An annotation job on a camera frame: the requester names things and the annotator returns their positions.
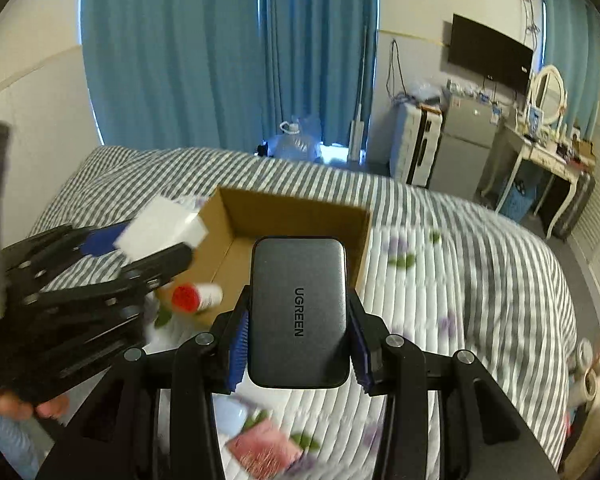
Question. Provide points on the white suitcase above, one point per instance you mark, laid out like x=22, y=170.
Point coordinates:
x=415, y=142

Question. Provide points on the white vanity desk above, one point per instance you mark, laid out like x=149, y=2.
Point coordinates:
x=525, y=155

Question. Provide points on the pale blue round object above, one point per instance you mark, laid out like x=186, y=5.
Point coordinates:
x=232, y=415

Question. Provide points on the dark suitcase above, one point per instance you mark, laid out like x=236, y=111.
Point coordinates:
x=577, y=205

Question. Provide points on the white oval mirror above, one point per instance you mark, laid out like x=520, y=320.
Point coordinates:
x=545, y=92

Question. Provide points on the person's left hand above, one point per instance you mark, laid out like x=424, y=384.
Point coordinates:
x=50, y=407

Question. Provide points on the black wall television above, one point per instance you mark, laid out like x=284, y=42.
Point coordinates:
x=490, y=55

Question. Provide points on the person's left forearm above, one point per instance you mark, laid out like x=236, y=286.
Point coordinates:
x=7, y=442

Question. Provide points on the blue plastic basket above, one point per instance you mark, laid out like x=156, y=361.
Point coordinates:
x=517, y=200

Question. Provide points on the grey mini fridge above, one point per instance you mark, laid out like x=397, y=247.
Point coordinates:
x=462, y=150

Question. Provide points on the pink packet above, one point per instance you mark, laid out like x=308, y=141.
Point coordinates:
x=265, y=447

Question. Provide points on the blue curtain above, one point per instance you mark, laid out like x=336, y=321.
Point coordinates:
x=175, y=55
x=320, y=45
x=572, y=45

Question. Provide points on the clear plastic bag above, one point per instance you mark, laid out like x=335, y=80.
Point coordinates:
x=425, y=92

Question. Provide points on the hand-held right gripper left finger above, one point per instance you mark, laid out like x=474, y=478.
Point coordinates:
x=237, y=352

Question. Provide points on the white mop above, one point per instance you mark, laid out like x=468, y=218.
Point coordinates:
x=357, y=130

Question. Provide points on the white bottle with red cap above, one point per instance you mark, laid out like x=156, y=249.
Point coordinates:
x=200, y=297

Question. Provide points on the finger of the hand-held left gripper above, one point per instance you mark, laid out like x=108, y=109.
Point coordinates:
x=160, y=262
x=100, y=242

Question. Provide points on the clear water jug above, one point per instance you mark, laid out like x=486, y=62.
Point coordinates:
x=292, y=142

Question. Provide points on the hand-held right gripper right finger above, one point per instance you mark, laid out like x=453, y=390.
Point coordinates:
x=361, y=355

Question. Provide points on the white rectangular box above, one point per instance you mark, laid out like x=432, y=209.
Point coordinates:
x=162, y=227

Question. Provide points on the brown cardboard box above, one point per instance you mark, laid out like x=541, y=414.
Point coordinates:
x=290, y=220

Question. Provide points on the grey power bank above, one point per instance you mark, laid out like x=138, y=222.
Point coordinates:
x=300, y=310

